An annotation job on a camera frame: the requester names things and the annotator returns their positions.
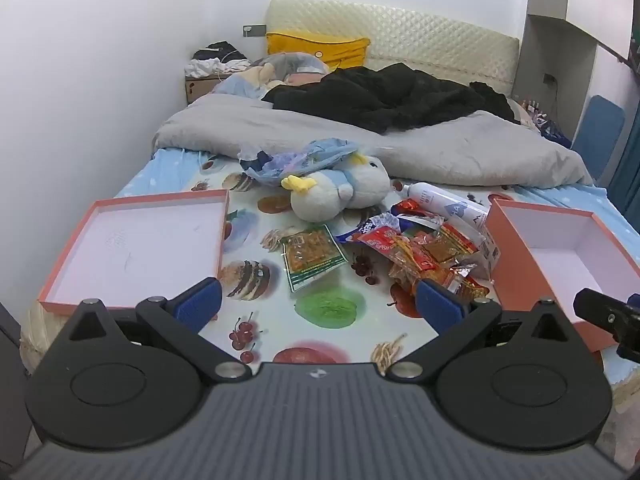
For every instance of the black clothing heap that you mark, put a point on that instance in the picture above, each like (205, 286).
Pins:
(390, 97)

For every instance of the dark grey cabinet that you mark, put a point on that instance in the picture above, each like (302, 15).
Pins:
(10, 385)

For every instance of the green label snack packet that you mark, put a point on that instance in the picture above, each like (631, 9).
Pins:
(312, 257)

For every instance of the grey wall plate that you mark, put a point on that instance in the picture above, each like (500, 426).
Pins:
(253, 30)

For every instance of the pile of mixed snack packets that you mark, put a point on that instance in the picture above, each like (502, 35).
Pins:
(430, 250)

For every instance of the fruit printed bed sheet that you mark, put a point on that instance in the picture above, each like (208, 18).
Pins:
(325, 320)

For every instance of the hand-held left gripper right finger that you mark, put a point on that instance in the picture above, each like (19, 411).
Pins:
(440, 305)

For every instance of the penguin plush toy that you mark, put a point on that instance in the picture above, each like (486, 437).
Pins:
(335, 192)

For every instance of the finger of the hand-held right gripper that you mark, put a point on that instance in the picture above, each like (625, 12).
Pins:
(607, 315)

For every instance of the brown cardboard box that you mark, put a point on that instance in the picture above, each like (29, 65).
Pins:
(200, 89)

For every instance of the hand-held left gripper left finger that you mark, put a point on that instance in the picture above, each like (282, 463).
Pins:
(197, 305)

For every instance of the colourful bedside clutter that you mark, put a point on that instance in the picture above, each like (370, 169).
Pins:
(542, 122)

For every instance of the grey duvet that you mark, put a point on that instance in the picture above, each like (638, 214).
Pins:
(450, 150)

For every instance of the blue plastic bag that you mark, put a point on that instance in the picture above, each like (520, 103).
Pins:
(300, 160)

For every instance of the pink box lid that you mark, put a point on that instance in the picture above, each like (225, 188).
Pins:
(145, 240)

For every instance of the white spray bottle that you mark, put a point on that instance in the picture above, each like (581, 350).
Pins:
(435, 200)

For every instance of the blue curtain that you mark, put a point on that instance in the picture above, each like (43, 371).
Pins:
(627, 170)

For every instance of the pink cardboard box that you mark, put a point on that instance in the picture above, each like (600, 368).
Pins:
(520, 265)

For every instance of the dark folded garment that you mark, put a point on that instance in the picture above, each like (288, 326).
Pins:
(217, 51)

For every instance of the cream quilted headboard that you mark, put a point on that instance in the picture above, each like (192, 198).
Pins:
(430, 42)

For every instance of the yellow pillow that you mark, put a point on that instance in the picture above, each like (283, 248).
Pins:
(310, 49)

